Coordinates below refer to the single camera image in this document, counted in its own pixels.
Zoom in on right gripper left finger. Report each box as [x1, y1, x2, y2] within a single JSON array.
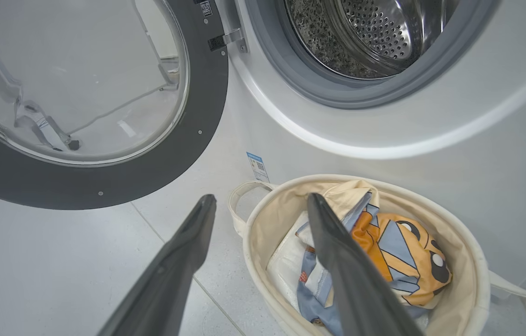
[[97, 194, 217, 336]]

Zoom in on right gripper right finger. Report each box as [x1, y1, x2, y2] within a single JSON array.
[[307, 193, 425, 336]]

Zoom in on clothes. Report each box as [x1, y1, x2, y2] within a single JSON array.
[[296, 180, 454, 336]]

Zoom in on black round washer door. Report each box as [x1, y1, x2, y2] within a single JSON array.
[[0, 0, 230, 210]]

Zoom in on white cloth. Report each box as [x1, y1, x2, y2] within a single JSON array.
[[266, 211, 338, 314]]

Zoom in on cream canvas laundry basket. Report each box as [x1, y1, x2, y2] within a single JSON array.
[[228, 174, 526, 336]]

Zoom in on white front-load washing machine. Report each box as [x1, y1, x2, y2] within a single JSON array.
[[130, 0, 526, 299]]

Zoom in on metal door hinge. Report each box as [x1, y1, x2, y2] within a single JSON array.
[[207, 28, 249, 53]]

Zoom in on stainless steel washing machine drum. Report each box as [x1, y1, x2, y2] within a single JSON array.
[[284, 0, 460, 80]]

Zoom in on blue energy label sticker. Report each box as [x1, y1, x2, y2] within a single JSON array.
[[246, 151, 271, 183]]

